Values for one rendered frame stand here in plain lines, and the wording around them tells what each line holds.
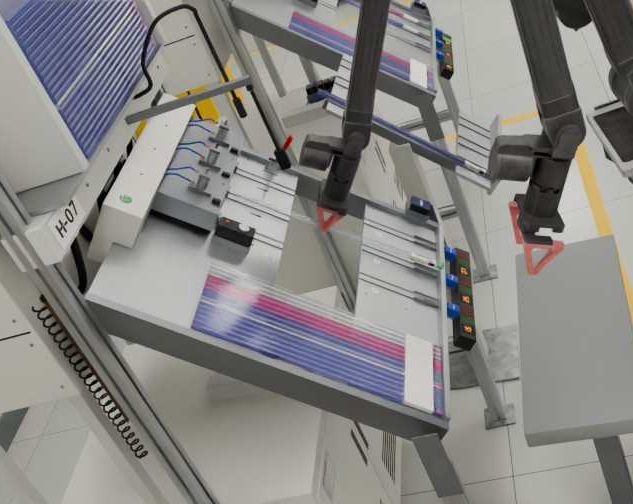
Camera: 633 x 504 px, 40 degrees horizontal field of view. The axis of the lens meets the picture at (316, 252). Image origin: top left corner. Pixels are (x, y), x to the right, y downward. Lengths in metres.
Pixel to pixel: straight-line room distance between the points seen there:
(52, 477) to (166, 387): 1.17
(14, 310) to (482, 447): 1.48
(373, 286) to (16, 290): 0.75
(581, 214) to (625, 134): 1.68
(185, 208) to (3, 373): 0.48
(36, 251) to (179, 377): 0.91
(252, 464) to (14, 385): 0.54
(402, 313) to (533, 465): 0.81
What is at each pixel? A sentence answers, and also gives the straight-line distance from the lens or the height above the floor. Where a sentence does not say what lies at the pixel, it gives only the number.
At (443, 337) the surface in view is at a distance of 1.87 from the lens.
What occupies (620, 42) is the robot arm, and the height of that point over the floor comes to 1.33.
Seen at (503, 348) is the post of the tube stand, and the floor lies 0.01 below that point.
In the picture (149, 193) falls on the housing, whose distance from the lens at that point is 1.77.
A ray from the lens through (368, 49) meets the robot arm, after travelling 1.79.
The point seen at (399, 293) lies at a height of 0.79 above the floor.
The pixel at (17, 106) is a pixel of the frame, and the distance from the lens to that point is 1.55.
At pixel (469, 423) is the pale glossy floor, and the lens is 2.72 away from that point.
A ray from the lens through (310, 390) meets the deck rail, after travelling 1.64.
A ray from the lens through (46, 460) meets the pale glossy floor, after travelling 3.51.
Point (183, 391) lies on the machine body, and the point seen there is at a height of 0.62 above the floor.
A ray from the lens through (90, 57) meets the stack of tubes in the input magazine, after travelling 1.75.
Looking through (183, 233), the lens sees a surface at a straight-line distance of 1.83.
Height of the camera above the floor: 1.91
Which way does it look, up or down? 31 degrees down
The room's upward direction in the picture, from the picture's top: 25 degrees counter-clockwise
